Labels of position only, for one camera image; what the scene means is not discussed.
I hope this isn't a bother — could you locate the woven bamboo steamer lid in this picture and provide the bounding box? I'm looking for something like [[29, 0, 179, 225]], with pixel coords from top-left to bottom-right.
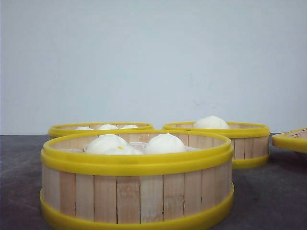
[[272, 127, 307, 153]]

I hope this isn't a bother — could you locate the back left bun three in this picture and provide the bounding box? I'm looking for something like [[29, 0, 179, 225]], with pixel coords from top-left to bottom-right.
[[120, 124, 138, 129]]

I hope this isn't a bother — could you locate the right front steamed bun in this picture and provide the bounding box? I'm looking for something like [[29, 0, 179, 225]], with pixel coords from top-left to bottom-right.
[[144, 133, 186, 154]]

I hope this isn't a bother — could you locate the back left bun two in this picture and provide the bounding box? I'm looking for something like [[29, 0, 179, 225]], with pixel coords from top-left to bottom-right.
[[97, 124, 118, 130]]

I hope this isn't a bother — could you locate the low front steamed bun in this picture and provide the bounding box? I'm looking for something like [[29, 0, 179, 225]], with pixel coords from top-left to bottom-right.
[[103, 146, 143, 155]]

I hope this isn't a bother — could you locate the left front steamed bun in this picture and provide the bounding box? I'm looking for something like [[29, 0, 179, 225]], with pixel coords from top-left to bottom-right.
[[85, 134, 128, 154]]

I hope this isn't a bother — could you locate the single white steamed bun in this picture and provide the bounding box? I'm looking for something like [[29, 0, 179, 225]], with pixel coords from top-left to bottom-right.
[[192, 115, 230, 129]]

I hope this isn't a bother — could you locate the back left bun one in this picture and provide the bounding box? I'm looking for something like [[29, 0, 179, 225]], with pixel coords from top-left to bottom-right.
[[75, 126, 93, 131]]

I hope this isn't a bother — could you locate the front bamboo steamer basket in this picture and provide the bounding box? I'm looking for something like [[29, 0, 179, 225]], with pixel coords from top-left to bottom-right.
[[40, 131, 234, 230]]

